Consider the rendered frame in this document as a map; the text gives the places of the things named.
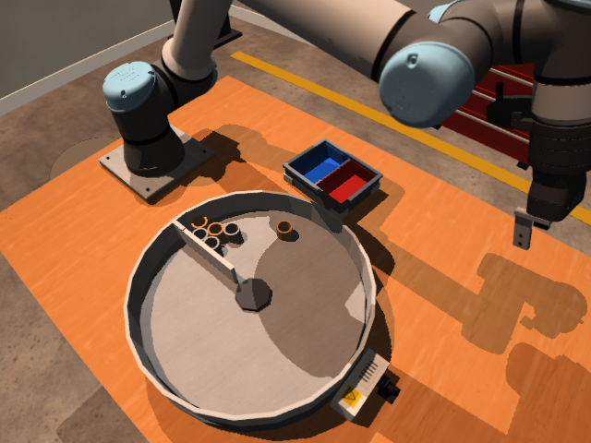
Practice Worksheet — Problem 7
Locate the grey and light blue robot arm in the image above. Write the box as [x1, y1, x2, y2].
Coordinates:
[103, 0, 591, 177]

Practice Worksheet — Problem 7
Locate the dark grey hollow cylinder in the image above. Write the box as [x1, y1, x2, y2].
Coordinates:
[193, 228, 209, 242]
[223, 222, 241, 243]
[203, 236, 222, 255]

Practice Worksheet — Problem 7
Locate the grey bin with blue and red compartments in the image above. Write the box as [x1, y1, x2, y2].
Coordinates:
[283, 138, 383, 220]

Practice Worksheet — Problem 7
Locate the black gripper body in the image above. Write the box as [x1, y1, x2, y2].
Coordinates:
[487, 79, 591, 222]

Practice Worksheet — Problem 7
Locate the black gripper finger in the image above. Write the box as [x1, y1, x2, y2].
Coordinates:
[533, 222, 550, 231]
[513, 207, 553, 251]

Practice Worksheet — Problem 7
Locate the bronze bushing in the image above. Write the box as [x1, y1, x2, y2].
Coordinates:
[276, 220, 293, 241]
[208, 222, 225, 242]
[191, 215, 209, 231]

